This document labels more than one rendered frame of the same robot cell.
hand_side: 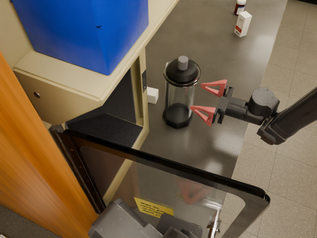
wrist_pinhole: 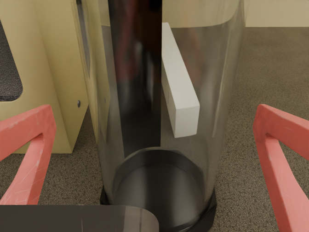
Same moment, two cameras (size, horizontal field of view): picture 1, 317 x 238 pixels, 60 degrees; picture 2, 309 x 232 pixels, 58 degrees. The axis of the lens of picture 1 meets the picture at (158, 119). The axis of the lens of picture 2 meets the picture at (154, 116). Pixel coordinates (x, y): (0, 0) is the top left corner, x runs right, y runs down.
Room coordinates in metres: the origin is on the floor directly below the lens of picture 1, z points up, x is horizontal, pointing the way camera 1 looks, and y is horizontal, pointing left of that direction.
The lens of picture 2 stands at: (0.51, -0.21, 1.16)
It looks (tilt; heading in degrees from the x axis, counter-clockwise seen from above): 37 degrees down; 66
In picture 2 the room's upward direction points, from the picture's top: straight up
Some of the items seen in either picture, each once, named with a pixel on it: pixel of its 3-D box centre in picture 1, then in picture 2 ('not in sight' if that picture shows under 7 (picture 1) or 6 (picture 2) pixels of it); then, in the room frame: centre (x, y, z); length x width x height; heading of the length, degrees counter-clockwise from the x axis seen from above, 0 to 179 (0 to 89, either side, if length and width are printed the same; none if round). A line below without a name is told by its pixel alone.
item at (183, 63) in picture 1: (182, 67); not in sight; (0.57, -0.07, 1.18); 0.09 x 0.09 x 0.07
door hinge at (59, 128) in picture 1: (85, 180); not in sight; (0.23, 0.15, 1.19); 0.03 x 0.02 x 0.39; 156
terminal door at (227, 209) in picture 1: (157, 208); not in sight; (0.17, 0.00, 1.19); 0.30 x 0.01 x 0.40; 70
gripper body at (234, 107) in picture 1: (233, 107); not in sight; (0.50, -0.22, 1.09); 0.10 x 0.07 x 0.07; 156
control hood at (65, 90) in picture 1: (129, 35); not in sight; (0.34, 0.04, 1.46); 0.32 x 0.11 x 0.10; 156
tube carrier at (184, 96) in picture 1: (179, 95); (159, 96); (0.57, -0.07, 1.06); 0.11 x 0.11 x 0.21
